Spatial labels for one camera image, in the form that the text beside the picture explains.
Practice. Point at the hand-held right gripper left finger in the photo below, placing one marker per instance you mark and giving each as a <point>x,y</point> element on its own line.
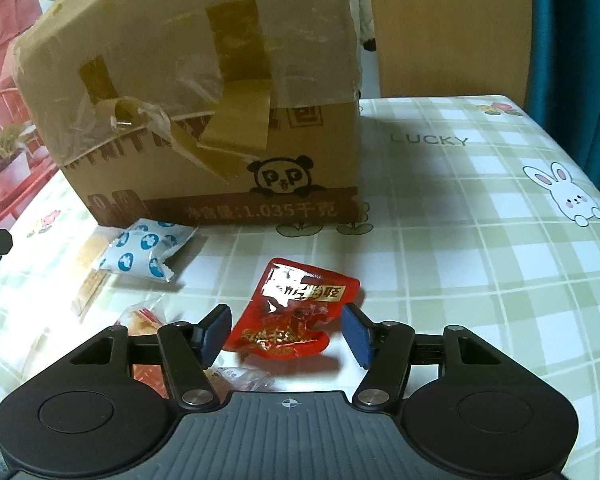
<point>215,332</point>

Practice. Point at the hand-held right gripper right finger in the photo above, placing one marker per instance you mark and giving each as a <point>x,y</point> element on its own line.
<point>355,332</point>

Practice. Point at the red snack packet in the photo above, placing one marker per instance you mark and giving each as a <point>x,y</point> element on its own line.
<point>285,310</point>

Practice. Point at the taped cardboard box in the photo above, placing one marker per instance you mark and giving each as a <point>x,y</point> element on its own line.
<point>205,100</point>

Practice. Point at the clear orange snack packet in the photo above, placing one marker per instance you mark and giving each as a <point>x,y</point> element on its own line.
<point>240,377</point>

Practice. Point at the clear yellow cake packet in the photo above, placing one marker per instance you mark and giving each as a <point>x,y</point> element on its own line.
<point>92,270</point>

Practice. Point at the white blue-dotted snack packet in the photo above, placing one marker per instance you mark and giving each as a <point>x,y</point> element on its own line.
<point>140,250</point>

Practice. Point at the printed backdrop cloth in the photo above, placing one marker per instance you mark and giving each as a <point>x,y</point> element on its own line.
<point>10,125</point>

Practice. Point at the checkered rabbit tablecloth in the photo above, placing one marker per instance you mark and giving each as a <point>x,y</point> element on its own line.
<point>455,240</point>

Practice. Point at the brown wooden board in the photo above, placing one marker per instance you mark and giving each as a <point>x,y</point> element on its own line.
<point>445,25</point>

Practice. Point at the teal curtain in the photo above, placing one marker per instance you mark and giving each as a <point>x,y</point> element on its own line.
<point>575,60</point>

